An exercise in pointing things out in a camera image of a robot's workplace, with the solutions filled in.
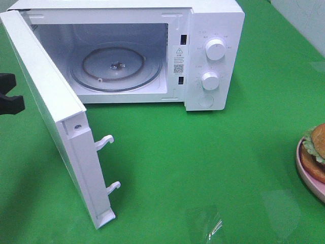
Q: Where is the round microwave door button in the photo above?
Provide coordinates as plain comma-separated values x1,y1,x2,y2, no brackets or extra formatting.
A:
198,96,214,108

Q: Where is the white microwave oven body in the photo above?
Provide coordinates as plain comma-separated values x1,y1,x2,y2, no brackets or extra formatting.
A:
6,1,245,111

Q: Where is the pink round plate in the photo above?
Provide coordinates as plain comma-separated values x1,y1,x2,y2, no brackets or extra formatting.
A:
296,137,324,203

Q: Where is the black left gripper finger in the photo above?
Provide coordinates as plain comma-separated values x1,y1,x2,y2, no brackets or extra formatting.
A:
0,94,25,115
0,73,16,95

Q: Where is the white microwave door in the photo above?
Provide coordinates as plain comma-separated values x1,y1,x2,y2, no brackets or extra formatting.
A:
1,10,121,229

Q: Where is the clear plastic tape piece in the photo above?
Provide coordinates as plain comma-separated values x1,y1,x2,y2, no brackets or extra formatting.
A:
207,220,223,241

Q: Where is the burger with lettuce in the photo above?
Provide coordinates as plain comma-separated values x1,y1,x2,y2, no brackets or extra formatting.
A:
301,123,324,184

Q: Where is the white microwave knob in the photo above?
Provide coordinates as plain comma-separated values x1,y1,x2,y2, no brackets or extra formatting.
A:
205,38,226,60
201,72,220,90

